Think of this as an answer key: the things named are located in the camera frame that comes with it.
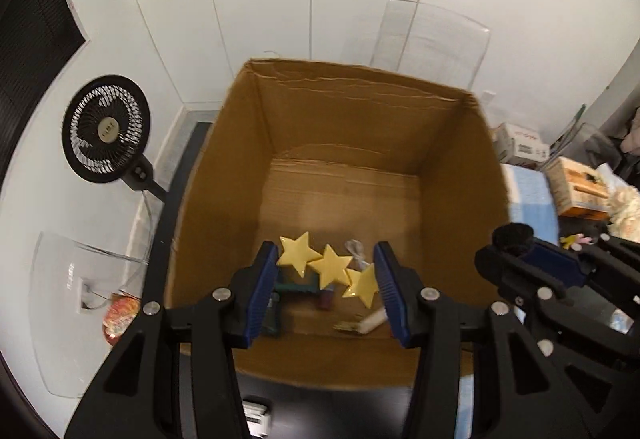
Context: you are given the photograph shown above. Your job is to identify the green toy stool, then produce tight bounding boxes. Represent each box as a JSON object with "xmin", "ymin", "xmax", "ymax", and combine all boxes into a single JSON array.
[{"xmin": 262, "ymin": 268, "xmax": 320, "ymax": 337}]

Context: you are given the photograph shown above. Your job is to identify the small black cap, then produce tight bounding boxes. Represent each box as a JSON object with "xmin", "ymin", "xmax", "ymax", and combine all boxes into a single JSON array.
[{"xmin": 491, "ymin": 222, "xmax": 535, "ymax": 257}]

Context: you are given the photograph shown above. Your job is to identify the white small carton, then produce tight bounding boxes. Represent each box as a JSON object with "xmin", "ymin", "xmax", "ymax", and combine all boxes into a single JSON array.
[{"xmin": 494, "ymin": 123, "xmax": 549, "ymax": 168}]

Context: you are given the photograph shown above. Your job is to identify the yellow stars hair clip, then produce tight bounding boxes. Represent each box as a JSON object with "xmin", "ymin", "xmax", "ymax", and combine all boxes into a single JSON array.
[{"xmin": 277, "ymin": 232, "xmax": 380, "ymax": 309}]

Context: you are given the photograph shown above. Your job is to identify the black standing fan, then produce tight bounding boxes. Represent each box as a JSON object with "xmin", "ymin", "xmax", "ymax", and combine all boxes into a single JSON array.
[{"xmin": 62, "ymin": 75, "xmax": 167, "ymax": 202}]

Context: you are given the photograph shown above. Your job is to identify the cream artificial roses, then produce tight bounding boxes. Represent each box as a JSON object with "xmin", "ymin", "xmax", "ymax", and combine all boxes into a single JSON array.
[{"xmin": 608, "ymin": 186, "xmax": 640, "ymax": 243}]

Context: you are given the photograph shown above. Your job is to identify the cartoon boy figurine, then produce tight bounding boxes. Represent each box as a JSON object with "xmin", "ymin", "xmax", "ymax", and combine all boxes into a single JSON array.
[{"xmin": 560, "ymin": 233, "xmax": 594, "ymax": 251}]

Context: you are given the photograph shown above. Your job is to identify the clear acrylic chair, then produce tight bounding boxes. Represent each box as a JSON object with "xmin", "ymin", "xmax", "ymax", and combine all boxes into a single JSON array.
[
  {"xmin": 28, "ymin": 232, "xmax": 146, "ymax": 399},
  {"xmin": 370, "ymin": 0, "xmax": 491, "ymax": 90}
]

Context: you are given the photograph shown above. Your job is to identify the gold binder clip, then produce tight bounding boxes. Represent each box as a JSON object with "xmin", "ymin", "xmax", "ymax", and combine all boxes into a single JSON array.
[{"xmin": 333, "ymin": 321, "xmax": 361, "ymax": 334}]

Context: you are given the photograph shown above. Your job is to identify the blue white checkered blanket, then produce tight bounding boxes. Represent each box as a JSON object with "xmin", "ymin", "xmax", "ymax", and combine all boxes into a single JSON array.
[{"xmin": 454, "ymin": 164, "xmax": 559, "ymax": 438}]

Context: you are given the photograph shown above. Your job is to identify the white small device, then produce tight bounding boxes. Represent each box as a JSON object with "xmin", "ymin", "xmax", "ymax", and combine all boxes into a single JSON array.
[{"xmin": 243, "ymin": 396, "xmax": 272, "ymax": 438}]

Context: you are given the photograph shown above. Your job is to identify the orange white cardboard box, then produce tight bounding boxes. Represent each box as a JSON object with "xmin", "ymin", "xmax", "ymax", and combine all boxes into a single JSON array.
[{"xmin": 544, "ymin": 156, "xmax": 610, "ymax": 221}]

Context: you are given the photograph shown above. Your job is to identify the large cardboard box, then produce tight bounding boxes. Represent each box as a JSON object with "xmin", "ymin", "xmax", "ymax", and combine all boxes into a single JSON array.
[{"xmin": 164, "ymin": 56, "xmax": 511, "ymax": 389}]

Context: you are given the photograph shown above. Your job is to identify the red instant noodle cup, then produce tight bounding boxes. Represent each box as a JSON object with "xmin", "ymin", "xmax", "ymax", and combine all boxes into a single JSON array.
[{"xmin": 102, "ymin": 294, "xmax": 140, "ymax": 346}]

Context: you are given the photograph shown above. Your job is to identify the pink small bottle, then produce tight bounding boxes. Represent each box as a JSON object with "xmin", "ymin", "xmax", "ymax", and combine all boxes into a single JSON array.
[{"xmin": 318, "ymin": 289, "xmax": 334, "ymax": 311}]

